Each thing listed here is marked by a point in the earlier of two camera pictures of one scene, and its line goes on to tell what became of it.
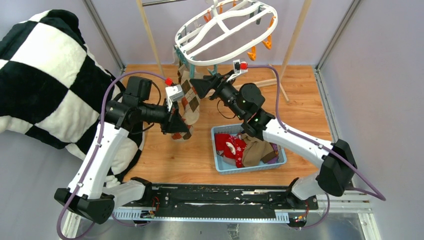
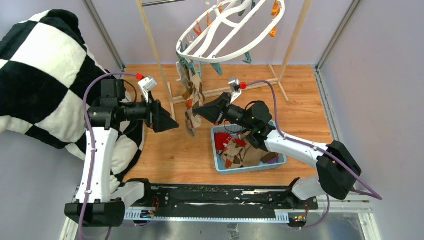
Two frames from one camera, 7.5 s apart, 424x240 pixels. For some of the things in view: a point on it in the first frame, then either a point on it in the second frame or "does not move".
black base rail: [214, 201] does not move
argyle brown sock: [191, 103] to [233, 155]
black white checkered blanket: [52, 84] does not move
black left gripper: [174, 122] to [157, 118]
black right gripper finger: [203, 86] to [212, 111]
